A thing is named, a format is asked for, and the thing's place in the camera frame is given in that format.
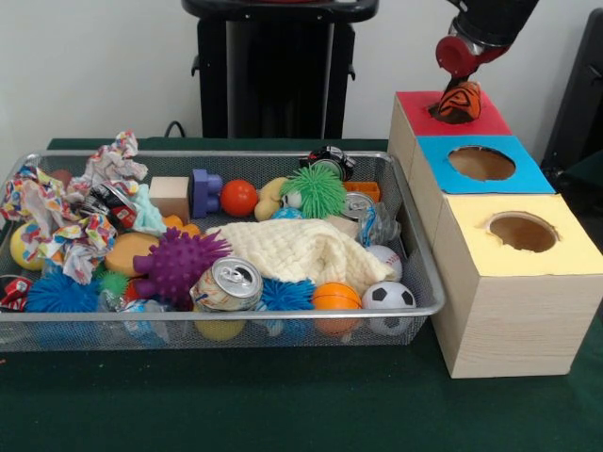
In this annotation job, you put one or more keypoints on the black chair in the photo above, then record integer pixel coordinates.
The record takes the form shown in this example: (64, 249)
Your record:
(584, 104)

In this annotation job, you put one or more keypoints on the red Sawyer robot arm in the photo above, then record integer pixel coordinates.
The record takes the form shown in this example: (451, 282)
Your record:
(497, 17)

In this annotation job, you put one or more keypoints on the small soccer ball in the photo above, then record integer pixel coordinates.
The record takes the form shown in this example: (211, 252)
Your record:
(389, 297)

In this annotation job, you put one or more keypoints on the crushed silver can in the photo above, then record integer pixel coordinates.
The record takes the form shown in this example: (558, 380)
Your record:
(231, 282)

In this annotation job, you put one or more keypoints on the small orange basketball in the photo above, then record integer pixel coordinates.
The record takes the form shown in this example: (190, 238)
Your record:
(336, 297)

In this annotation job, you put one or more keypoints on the colourful patterned cloth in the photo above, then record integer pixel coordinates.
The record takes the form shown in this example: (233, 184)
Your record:
(66, 221)

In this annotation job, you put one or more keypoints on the cream knitted cloth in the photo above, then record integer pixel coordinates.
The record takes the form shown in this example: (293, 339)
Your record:
(301, 252)

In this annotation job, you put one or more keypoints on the blue spiky ball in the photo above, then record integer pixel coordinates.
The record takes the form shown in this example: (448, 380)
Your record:
(64, 292)

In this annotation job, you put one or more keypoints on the small red ball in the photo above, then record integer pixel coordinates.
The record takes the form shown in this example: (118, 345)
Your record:
(239, 198)

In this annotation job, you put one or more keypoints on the orange striped tiger toy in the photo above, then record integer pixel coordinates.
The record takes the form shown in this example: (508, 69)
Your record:
(462, 104)

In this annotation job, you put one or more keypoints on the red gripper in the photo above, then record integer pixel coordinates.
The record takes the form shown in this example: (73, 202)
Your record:
(457, 56)

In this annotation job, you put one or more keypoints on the purple spiky ball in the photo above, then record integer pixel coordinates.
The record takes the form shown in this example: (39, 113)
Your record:
(179, 266)

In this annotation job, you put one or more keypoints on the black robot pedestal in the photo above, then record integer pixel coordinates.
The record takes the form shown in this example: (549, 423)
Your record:
(273, 75)

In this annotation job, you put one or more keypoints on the clear mesh bin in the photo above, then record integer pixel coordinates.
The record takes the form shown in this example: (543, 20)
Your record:
(429, 282)

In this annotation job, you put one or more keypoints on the green fuzzy toy with eyes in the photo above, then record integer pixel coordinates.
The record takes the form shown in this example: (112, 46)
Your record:
(318, 193)

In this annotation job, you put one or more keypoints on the plain wooden cube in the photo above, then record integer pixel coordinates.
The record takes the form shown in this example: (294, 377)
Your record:
(171, 196)

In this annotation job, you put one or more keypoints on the wooden box with three holes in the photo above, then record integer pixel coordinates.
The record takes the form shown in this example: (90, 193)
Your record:
(509, 320)

